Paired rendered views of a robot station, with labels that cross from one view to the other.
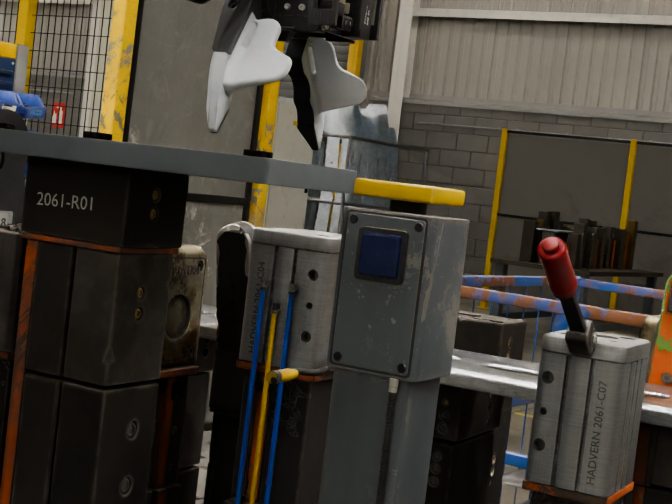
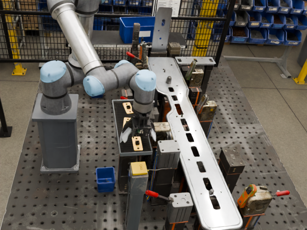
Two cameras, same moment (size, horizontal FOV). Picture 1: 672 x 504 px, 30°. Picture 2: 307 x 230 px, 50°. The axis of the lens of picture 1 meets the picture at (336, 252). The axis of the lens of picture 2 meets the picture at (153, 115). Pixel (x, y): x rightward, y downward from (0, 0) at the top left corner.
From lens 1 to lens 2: 1.27 m
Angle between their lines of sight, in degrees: 56
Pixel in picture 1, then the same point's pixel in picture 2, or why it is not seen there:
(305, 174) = (132, 154)
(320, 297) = (159, 159)
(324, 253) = (160, 154)
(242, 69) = (123, 136)
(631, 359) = (177, 208)
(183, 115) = not seen: outside the picture
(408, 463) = (133, 201)
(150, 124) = not seen: outside the picture
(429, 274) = (132, 184)
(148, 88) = not seen: outside the picture
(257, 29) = (129, 130)
